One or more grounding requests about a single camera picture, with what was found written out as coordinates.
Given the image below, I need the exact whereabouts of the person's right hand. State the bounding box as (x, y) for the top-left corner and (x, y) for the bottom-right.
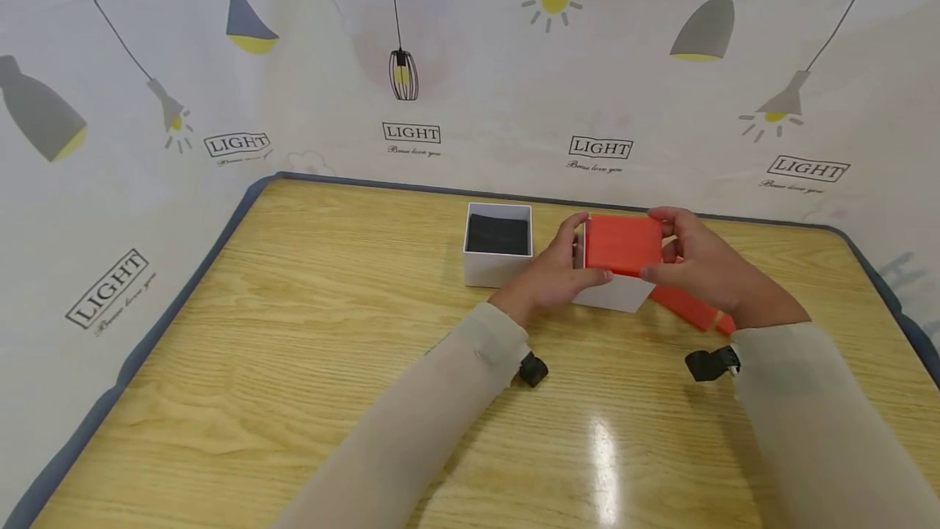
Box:
(640, 206), (811, 331)

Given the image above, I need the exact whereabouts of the person's left hand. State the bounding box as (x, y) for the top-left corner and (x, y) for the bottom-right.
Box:
(487, 213), (613, 331)

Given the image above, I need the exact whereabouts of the red box lid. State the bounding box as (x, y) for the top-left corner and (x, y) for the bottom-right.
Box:
(583, 214), (667, 278)
(649, 254), (738, 337)

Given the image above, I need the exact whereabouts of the person's right forearm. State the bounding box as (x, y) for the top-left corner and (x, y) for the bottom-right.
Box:
(729, 320), (940, 529)

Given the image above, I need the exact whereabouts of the person's left forearm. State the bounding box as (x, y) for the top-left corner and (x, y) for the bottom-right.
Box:
(270, 301), (531, 529)

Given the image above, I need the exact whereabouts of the white box base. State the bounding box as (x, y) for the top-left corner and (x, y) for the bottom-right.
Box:
(571, 270), (657, 314)

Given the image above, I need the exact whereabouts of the black cushion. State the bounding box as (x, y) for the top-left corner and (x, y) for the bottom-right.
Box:
(465, 213), (531, 257)

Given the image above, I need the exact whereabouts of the white open box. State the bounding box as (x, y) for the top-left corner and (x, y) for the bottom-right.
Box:
(462, 202), (535, 289)

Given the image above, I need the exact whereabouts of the black wrist band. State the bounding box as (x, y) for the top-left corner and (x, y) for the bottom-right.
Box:
(518, 353), (550, 389)
(684, 345), (742, 384)

